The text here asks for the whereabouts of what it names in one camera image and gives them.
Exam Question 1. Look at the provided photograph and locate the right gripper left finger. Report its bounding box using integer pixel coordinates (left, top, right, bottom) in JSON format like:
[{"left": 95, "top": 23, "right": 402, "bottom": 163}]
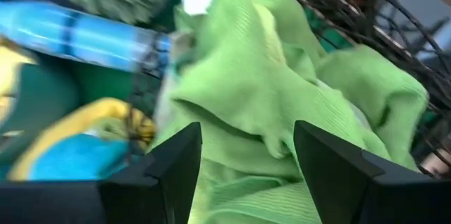
[{"left": 0, "top": 121, "right": 203, "bottom": 224}]

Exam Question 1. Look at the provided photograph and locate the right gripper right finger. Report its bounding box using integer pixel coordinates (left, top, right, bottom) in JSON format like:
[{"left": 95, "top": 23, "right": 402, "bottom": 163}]
[{"left": 293, "top": 120, "right": 451, "bottom": 224}]

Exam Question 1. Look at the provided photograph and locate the blue microfiber towel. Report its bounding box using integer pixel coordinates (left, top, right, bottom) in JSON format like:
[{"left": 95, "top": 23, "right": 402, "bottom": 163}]
[{"left": 27, "top": 132, "right": 133, "bottom": 182}]

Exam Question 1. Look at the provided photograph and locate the green microfiber towel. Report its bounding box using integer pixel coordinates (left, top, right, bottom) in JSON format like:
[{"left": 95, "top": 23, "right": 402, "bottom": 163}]
[
  {"left": 315, "top": 44, "right": 429, "bottom": 172},
  {"left": 154, "top": 0, "right": 392, "bottom": 224}
]

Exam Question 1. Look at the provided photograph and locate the blue label bottle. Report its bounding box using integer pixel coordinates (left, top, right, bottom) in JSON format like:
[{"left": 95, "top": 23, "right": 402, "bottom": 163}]
[{"left": 0, "top": 0, "right": 173, "bottom": 74}]

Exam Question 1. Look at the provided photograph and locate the black wire basket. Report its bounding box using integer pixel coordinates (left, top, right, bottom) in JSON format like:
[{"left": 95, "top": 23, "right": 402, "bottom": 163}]
[{"left": 267, "top": 0, "right": 451, "bottom": 179}]

